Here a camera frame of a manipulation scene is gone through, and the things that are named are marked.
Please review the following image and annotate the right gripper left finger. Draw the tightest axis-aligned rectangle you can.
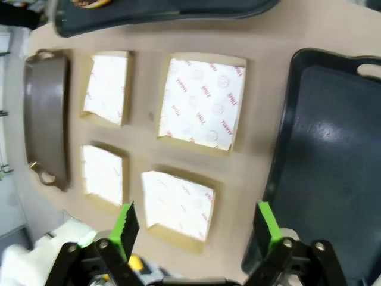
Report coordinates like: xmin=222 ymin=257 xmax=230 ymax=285
xmin=58 ymin=201 xmax=142 ymax=286

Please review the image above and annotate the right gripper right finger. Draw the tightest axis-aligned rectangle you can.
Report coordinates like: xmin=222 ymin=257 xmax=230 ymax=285
xmin=246 ymin=201 xmax=348 ymax=286

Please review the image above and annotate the kraft paper food box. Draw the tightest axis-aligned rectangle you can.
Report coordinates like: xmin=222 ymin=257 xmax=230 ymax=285
xmin=79 ymin=50 xmax=135 ymax=129
xmin=80 ymin=141 xmax=130 ymax=214
xmin=155 ymin=52 xmax=248 ymax=158
xmin=140 ymin=164 xmax=224 ymax=254

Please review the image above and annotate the white printed paper liner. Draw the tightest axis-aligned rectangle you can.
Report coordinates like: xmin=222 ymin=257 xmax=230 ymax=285
xmin=158 ymin=58 xmax=246 ymax=151
xmin=83 ymin=55 xmax=129 ymax=126
xmin=141 ymin=170 xmax=216 ymax=241
xmin=82 ymin=145 xmax=123 ymax=206

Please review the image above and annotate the dark tray without handles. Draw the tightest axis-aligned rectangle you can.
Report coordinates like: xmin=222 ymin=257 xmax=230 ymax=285
xmin=53 ymin=0 xmax=280 ymax=38

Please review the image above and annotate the chocolate glazed sprinkled donut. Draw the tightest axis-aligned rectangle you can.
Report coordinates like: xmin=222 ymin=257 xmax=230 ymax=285
xmin=71 ymin=0 xmax=115 ymax=7

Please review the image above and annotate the black plastic serving tray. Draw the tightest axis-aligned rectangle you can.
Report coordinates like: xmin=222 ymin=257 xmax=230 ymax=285
xmin=241 ymin=47 xmax=381 ymax=282

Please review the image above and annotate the brown plastic serving tray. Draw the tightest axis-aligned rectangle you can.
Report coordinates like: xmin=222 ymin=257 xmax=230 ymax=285
xmin=23 ymin=49 xmax=72 ymax=191

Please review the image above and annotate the yellow grey device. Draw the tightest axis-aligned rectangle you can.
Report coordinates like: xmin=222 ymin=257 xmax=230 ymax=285
xmin=127 ymin=253 xmax=167 ymax=286

